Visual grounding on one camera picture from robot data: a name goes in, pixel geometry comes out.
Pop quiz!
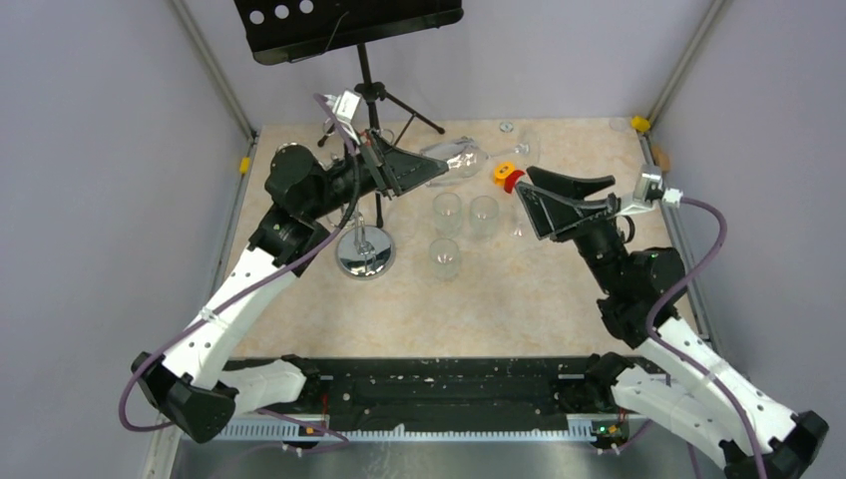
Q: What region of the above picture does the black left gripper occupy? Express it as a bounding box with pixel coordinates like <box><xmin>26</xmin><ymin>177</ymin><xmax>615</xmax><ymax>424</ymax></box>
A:
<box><xmin>305</xmin><ymin>126</ymin><xmax>449</xmax><ymax>220</ymax></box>

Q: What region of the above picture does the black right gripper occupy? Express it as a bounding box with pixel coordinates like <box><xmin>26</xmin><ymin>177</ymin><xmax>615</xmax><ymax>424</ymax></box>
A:
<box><xmin>514</xmin><ymin>167</ymin><xmax>627</xmax><ymax>294</ymax></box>

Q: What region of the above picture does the large plain wine glass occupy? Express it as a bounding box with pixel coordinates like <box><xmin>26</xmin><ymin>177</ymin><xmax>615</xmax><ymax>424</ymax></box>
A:
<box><xmin>508</xmin><ymin>197</ymin><xmax>533</xmax><ymax>239</ymax></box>

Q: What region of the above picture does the tall wine glass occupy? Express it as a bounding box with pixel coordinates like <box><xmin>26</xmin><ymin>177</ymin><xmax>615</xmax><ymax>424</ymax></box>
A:
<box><xmin>420</xmin><ymin>130</ymin><xmax>542</xmax><ymax>187</ymax></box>

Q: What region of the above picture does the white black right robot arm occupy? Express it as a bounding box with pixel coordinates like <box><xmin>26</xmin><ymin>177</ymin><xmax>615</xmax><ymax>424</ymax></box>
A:
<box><xmin>504</xmin><ymin>166</ymin><xmax>830</xmax><ymax>478</ymax></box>

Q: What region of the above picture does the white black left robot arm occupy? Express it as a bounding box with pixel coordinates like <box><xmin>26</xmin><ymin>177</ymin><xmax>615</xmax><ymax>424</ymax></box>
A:
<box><xmin>132</xmin><ymin>131</ymin><xmax>449</xmax><ymax>444</ymax></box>

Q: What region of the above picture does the chrome wine glass rack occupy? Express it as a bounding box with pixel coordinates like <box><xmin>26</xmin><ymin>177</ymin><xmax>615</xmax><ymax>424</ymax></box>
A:
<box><xmin>273</xmin><ymin>115</ymin><xmax>398</xmax><ymax>282</ymax></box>

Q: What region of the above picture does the red round toy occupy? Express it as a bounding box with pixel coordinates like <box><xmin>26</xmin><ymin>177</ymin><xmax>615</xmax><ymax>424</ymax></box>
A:
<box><xmin>503</xmin><ymin>170</ymin><xmax>526</xmax><ymax>194</ymax></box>

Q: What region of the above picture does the small wooden block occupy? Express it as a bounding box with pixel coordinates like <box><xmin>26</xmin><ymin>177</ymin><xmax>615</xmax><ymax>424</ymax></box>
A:
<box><xmin>650</xmin><ymin>145</ymin><xmax>672</xmax><ymax>174</ymax></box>

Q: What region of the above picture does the black music stand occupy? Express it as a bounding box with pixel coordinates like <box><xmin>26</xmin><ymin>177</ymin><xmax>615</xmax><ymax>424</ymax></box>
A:
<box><xmin>232</xmin><ymin>0</ymin><xmax>465</xmax><ymax>230</ymax></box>

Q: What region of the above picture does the yellow ring toy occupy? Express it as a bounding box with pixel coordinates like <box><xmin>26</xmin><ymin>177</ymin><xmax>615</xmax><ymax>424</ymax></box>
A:
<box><xmin>492</xmin><ymin>162</ymin><xmax>515</xmax><ymax>187</ymax></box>

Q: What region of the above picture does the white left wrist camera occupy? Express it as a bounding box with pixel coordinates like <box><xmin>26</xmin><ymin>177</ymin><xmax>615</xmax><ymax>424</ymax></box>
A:
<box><xmin>316</xmin><ymin>89</ymin><xmax>363</xmax><ymax>135</ymax></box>

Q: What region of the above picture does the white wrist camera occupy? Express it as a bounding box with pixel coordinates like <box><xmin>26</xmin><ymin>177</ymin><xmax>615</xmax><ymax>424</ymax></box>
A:
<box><xmin>316</xmin><ymin>89</ymin><xmax>363</xmax><ymax>135</ymax></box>
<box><xmin>616</xmin><ymin>165</ymin><xmax>683</xmax><ymax>217</ymax></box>

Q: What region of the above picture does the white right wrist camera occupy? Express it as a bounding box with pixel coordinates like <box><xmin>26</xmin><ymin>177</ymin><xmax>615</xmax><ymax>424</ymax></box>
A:
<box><xmin>616</xmin><ymin>165</ymin><xmax>683</xmax><ymax>217</ymax></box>

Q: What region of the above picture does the yellow corner bracket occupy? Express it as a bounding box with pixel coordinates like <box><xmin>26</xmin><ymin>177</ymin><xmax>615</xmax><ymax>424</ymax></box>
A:
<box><xmin>630</xmin><ymin>116</ymin><xmax>651</xmax><ymax>134</ymax></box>

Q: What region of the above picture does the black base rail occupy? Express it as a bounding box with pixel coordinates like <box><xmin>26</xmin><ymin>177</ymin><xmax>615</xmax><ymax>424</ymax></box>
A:
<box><xmin>224</xmin><ymin>355</ymin><xmax>662</xmax><ymax>434</ymax></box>

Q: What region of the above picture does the aluminium frame post right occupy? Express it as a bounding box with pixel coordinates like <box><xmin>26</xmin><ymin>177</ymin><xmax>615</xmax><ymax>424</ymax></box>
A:
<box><xmin>647</xmin><ymin>0</ymin><xmax>733</xmax><ymax>129</ymax></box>

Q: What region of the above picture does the aluminium frame post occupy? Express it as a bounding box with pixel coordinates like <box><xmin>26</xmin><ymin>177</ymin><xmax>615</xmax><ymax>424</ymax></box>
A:
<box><xmin>647</xmin><ymin>0</ymin><xmax>733</xmax><ymax>129</ymax></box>
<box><xmin>168</xmin><ymin>0</ymin><xmax>257</xmax><ymax>142</ymax></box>

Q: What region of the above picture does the aluminium frame post left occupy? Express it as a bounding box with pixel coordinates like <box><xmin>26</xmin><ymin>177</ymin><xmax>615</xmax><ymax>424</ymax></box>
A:
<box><xmin>168</xmin><ymin>0</ymin><xmax>257</xmax><ymax>142</ymax></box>

